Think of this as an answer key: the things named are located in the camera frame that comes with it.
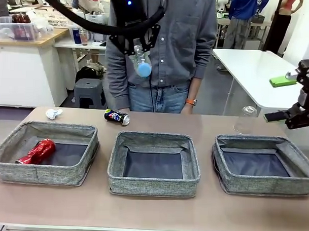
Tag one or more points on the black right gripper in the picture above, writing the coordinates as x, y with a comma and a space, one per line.
308, 113

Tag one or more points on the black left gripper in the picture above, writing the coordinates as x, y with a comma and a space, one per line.
130, 13

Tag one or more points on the clear plastic water bottle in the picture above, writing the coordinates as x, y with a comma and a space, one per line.
143, 68

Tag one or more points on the clear plastic cup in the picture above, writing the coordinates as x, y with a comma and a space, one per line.
245, 118

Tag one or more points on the dark blue Pepsi can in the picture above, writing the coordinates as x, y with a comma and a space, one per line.
116, 116

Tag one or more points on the white paper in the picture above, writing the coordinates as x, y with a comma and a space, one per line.
53, 113

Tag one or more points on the crushed red soda can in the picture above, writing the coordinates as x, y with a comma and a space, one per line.
39, 150

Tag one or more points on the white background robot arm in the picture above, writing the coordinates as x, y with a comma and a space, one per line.
221, 5

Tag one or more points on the person's left forearm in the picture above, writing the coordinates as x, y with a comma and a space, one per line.
194, 87

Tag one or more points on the person's left hand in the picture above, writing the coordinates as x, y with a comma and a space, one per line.
187, 110

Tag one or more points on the white table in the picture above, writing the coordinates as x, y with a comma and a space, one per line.
255, 73

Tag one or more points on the person in grey shirt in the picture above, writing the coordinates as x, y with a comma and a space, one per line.
179, 45

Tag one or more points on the pink drink bottle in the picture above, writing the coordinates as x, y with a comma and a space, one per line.
84, 38

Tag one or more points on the black bag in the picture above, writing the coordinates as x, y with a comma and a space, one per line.
88, 72

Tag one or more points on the dark blue tumbler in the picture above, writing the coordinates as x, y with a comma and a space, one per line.
76, 36

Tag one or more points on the grey plastic stool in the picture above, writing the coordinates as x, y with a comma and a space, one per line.
89, 90

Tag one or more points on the orange wrist watch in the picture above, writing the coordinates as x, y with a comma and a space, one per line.
191, 102

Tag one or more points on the grey fabric basket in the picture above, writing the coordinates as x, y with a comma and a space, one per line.
58, 174
263, 185
152, 185

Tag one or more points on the white slatted crate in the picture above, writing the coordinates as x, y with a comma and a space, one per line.
50, 19

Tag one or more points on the person in blue shirt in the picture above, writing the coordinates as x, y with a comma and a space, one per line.
244, 12

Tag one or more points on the brown bottle pack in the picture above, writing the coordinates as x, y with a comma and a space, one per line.
20, 18

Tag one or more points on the clear plastic storage box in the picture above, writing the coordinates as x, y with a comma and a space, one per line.
10, 29

